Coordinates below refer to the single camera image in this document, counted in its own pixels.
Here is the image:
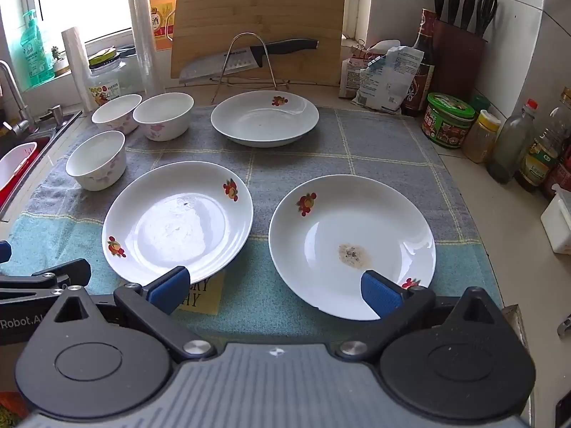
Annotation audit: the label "white plastic box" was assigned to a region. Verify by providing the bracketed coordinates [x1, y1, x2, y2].
[541, 185, 571, 255]

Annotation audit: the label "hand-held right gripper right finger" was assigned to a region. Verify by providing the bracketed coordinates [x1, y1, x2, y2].
[334, 270, 509, 363]

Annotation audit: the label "white floral plate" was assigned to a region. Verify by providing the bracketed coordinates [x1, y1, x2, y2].
[211, 90, 320, 148]
[102, 160, 254, 286]
[268, 175, 437, 322]

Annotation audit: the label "grey and blue checked cloth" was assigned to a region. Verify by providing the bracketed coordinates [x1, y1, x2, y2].
[0, 105, 505, 348]

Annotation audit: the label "metal wire rack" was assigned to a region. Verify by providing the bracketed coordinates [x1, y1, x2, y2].
[211, 31, 290, 103]

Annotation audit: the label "small potted plant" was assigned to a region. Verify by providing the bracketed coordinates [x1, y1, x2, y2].
[50, 46, 70, 76]

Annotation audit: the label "black kitchen scissors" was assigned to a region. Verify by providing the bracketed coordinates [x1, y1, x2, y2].
[475, 0, 499, 37]

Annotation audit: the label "white bag roll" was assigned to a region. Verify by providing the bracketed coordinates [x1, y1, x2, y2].
[61, 27, 96, 110]

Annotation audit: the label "black handled kitchen knife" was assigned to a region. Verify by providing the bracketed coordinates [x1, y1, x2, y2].
[179, 38, 319, 83]

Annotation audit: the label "red label bottle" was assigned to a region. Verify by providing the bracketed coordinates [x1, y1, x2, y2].
[542, 143, 571, 201]

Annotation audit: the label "white printed bag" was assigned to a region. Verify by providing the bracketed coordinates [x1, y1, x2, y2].
[352, 46, 425, 114]

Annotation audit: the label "plastic wrap roll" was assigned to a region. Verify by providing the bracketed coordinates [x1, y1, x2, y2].
[127, 0, 167, 94]

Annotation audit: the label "window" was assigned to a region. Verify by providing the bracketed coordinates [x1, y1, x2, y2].
[36, 0, 375, 45]

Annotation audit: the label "orange and white bag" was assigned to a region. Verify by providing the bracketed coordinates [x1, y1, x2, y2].
[339, 41, 376, 99]

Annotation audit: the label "bamboo cutting board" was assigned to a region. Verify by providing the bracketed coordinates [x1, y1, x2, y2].
[171, 0, 348, 87]

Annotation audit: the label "stainless steel sink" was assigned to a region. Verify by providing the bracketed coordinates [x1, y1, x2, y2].
[0, 109, 83, 224]

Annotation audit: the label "cooking oil bottle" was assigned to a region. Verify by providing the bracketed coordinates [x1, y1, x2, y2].
[515, 89, 571, 192]

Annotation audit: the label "dark brown knife block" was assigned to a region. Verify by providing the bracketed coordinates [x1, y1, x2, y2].
[430, 20, 488, 108]

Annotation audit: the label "green dish soap bottle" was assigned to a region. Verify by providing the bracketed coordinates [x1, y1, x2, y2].
[20, 9, 55, 86]

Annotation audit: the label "white floral bowl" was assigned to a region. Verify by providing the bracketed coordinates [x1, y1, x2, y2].
[91, 93, 143, 136]
[133, 92, 195, 142]
[65, 131, 127, 192]

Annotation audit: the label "dark soy sauce bottle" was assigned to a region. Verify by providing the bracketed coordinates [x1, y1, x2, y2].
[401, 8, 440, 117]

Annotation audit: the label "green lid sauce jar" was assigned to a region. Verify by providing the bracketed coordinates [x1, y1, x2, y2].
[421, 93, 476, 149]

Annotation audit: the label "clear bottle with red cap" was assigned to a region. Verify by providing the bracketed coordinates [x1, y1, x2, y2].
[486, 99, 538, 184]

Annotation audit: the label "orange cooking wine jug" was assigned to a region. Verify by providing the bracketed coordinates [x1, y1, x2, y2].
[147, 0, 179, 52]

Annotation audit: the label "metal faucet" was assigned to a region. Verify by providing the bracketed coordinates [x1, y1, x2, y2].
[0, 60, 36, 137]

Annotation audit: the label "glass jar with yellow-green lid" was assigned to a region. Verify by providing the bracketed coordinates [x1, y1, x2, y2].
[87, 49, 130, 108]

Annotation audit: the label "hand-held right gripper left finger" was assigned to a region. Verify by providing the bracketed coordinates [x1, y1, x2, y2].
[54, 266, 219, 364]

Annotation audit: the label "yellow lid spice jar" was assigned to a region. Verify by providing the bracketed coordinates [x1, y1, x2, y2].
[461, 109, 501, 163]

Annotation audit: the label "red and white basin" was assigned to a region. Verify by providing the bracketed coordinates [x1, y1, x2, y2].
[0, 142, 39, 208]

